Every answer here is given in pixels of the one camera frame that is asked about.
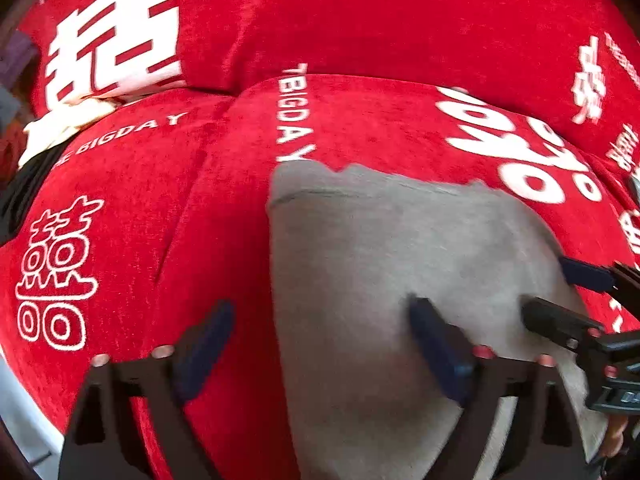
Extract grey knitted small garment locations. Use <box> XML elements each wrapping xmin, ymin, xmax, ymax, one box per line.
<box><xmin>268</xmin><ymin>162</ymin><xmax>606</xmax><ymax>479</ymax></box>

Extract person's right hand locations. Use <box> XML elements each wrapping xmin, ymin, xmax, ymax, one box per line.
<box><xmin>598</xmin><ymin>415</ymin><xmax>628</xmax><ymax>458</ymax></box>

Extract black cloth at edge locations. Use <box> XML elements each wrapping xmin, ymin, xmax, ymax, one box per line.
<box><xmin>0</xmin><ymin>138</ymin><xmax>73</xmax><ymax>245</ymax></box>

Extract white cloth at edge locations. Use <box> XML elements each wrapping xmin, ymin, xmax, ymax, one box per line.
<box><xmin>18</xmin><ymin>98</ymin><xmax>122</xmax><ymax>169</ymax></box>

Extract red wedding print blanket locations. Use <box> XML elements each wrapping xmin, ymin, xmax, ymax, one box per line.
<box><xmin>1</xmin><ymin>0</ymin><xmax>639</xmax><ymax>479</ymax></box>

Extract purple cloth in pile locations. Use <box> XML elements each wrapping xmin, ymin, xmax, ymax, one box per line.
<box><xmin>0</xmin><ymin>30</ymin><xmax>39</xmax><ymax>89</ymax></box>

